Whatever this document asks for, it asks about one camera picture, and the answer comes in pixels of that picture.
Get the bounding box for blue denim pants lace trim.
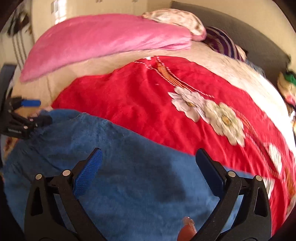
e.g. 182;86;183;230
3;109;219;240

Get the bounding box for right hand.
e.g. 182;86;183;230
177;217;197;241

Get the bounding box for cream bed sheet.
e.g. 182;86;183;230
12;42;295;152

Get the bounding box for pink bolster pillow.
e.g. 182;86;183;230
20;14;192;82

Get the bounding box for hanging bags on door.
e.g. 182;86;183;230
6;4;31;37

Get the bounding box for cream wardrobe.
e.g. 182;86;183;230
31;0;147;41

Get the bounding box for red floral blanket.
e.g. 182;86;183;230
52;56;295;232

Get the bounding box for pile of folded clothes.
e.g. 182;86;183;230
277;71;296;134

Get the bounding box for dark grey headboard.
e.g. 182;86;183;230
171;1;290;86

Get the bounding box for purple striped pillow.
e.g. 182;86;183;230
204;27;247;62

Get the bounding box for beige floral pillow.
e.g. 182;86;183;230
142;9;207;41

